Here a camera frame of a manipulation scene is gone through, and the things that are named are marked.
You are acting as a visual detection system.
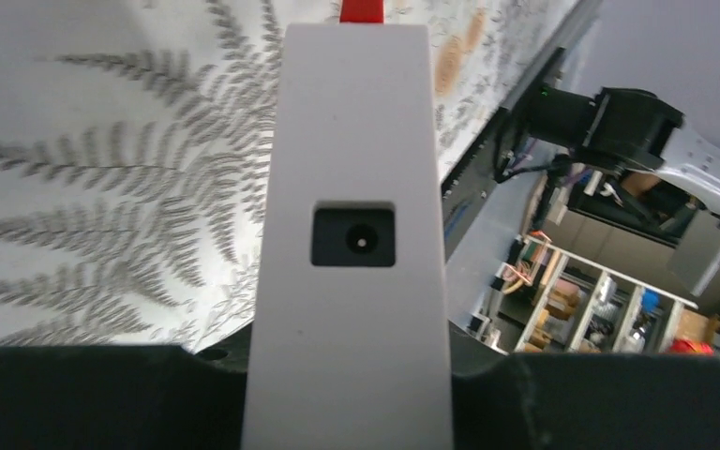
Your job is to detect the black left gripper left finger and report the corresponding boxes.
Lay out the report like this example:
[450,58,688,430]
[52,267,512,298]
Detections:
[0,327,251,449]

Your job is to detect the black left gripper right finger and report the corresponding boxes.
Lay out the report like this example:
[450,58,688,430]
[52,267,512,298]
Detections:
[449,325,720,449]

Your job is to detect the white router box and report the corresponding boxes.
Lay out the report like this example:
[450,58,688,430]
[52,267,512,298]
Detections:
[242,23,454,449]

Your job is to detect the long red ethernet cable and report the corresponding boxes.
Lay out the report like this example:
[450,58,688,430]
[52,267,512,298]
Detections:
[338,0,386,24]

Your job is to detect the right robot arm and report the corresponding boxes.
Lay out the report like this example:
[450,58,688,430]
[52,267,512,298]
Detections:
[504,85,720,218]

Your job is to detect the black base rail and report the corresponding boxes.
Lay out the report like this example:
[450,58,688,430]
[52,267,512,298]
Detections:
[441,46,567,259]

